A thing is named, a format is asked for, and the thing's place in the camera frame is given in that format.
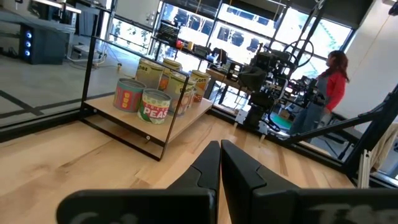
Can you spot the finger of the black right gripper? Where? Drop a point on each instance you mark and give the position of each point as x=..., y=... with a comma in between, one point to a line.
x=253, y=79

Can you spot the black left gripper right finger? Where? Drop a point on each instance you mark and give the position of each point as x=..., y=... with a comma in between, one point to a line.
x=280, y=208

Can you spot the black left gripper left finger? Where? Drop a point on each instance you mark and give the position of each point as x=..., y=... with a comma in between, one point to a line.
x=155, y=208

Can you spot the tall peaches label can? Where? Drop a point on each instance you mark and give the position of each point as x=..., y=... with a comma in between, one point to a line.
x=147, y=74
x=178, y=93

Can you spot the short orange label can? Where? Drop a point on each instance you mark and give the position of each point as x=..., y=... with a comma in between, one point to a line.
x=163, y=83

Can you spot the short green peas label can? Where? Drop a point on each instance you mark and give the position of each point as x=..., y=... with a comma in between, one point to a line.
x=154, y=109

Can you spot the short red teal label can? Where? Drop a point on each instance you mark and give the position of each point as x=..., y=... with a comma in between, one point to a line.
x=127, y=96

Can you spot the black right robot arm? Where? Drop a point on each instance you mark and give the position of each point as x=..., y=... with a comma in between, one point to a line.
x=258, y=115

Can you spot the person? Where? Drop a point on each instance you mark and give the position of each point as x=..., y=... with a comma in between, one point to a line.
x=334, y=90

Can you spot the yellow cup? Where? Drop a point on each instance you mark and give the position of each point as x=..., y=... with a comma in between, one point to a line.
x=190, y=46

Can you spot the black perforated box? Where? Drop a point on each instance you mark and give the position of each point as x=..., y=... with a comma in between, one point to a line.
x=168, y=31

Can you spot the beige cloth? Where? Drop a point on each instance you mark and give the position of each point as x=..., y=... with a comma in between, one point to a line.
x=385, y=146

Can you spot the computer tower blue lights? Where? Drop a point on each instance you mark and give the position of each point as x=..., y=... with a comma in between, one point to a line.
x=46, y=46

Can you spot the black frame wooden shelf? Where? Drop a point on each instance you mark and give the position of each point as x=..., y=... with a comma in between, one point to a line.
x=130, y=121

